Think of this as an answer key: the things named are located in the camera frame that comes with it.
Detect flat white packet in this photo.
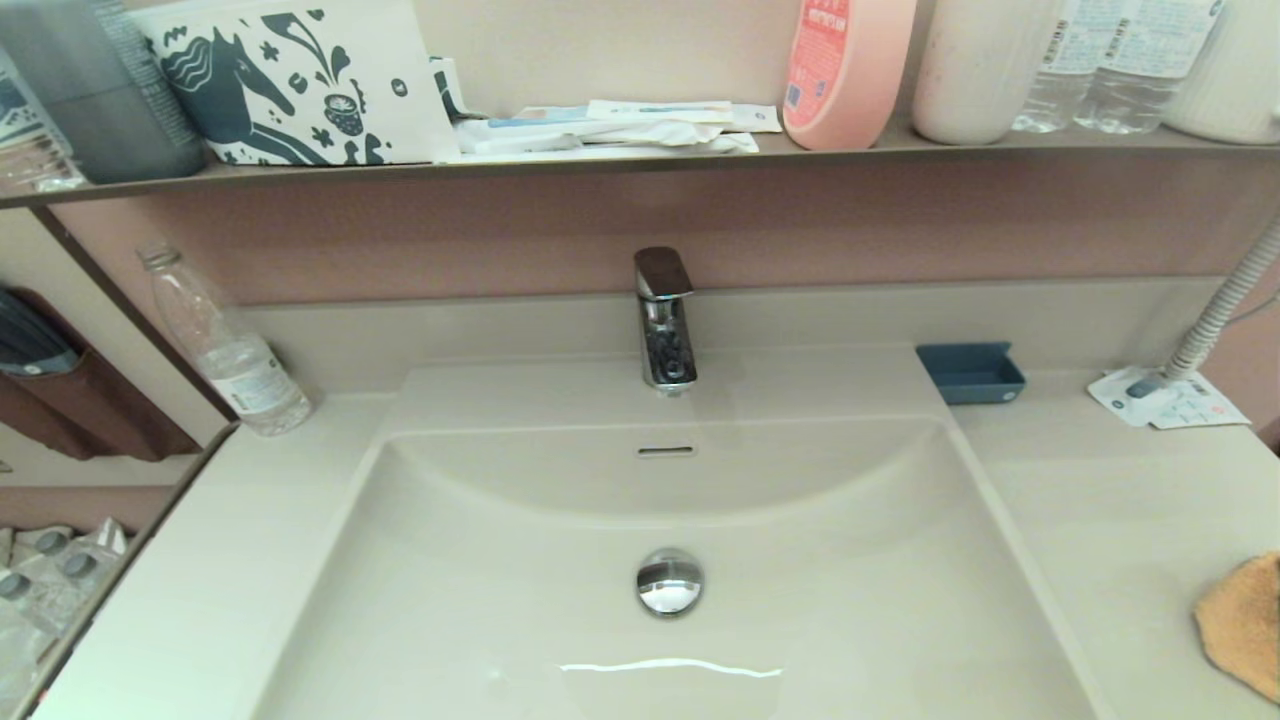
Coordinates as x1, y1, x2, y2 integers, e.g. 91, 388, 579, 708
445, 133, 760, 165

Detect blue plastic soap dish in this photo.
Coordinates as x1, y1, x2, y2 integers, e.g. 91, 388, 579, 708
915, 341, 1028, 406

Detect orange and grey cloth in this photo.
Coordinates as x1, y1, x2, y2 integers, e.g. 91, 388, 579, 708
1192, 551, 1280, 705

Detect chrome drain stopper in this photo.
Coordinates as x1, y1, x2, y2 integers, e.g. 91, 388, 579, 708
634, 546, 706, 618

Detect brown wall shelf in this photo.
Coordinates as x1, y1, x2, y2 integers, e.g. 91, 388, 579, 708
0, 120, 1280, 211

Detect white packet blue stripe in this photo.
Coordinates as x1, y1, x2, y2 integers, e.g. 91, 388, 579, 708
585, 98, 737, 126

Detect pink lotion bottle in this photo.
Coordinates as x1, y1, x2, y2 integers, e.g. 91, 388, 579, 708
781, 0, 918, 152

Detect white ribbed container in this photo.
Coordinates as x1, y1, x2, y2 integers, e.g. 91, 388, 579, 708
1163, 0, 1280, 146

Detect beige ceramic sink basin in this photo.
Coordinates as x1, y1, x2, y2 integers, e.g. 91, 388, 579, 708
250, 344, 1113, 720

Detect chrome lever faucet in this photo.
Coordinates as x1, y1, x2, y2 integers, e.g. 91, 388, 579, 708
632, 246, 700, 397

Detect clear plastic water bottle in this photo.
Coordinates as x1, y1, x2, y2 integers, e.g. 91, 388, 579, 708
137, 245, 314, 437

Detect long white toothbrush packet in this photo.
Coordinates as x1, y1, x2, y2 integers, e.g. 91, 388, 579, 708
454, 108, 723, 153

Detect white horse print box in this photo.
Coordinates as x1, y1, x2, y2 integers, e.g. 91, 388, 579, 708
128, 0, 462, 167

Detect white printed leaflet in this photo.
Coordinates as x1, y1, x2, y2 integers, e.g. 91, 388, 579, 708
1087, 365, 1252, 431

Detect clear labelled water bottle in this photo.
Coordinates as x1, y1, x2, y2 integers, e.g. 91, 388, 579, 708
1011, 0, 1107, 135
1072, 0, 1225, 137

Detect grey cylindrical container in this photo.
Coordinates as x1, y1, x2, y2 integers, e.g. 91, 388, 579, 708
0, 0, 209, 186

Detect white corrugated hose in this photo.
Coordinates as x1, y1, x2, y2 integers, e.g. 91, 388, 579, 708
1126, 210, 1280, 399

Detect cream ceramic cup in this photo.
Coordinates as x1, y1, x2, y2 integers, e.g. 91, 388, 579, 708
910, 0, 1065, 147

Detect dark grey folded item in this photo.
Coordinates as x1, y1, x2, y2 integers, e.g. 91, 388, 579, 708
0, 289, 83, 379

